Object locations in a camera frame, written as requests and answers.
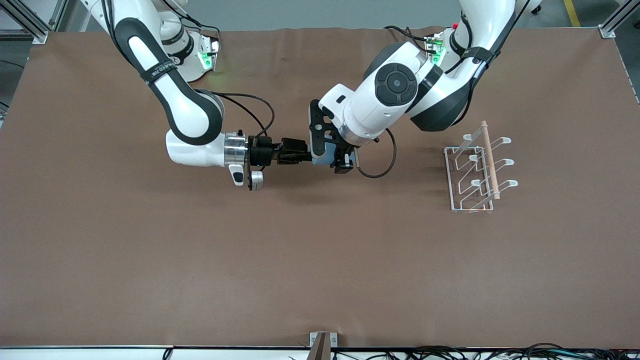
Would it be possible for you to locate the blue plastic cup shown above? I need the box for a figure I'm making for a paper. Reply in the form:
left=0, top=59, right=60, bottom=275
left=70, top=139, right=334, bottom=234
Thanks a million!
left=311, top=141, right=357, bottom=168

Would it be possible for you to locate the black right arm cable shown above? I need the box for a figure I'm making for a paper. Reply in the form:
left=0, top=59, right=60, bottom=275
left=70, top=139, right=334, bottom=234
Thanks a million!
left=210, top=91, right=276, bottom=139

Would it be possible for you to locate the black base power cable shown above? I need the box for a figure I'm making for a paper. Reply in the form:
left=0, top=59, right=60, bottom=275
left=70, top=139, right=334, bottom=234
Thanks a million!
left=384, top=25, right=437, bottom=54
left=182, top=15, right=222, bottom=43

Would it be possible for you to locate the white wire cup holder rack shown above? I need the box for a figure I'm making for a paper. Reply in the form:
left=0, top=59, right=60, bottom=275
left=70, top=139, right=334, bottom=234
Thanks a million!
left=444, top=120, right=519, bottom=215

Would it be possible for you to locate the metal table edge bracket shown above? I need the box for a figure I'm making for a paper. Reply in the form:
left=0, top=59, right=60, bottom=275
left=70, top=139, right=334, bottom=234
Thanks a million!
left=309, top=331, right=338, bottom=360

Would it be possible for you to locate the black cable bundle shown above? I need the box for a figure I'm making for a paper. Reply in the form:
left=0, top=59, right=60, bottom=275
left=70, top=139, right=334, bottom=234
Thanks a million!
left=330, top=343, right=640, bottom=360

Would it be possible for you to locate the aluminium frame profile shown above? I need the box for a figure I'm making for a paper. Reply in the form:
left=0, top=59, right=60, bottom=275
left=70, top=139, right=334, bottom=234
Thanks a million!
left=0, top=0, right=68, bottom=45
left=598, top=0, right=640, bottom=40

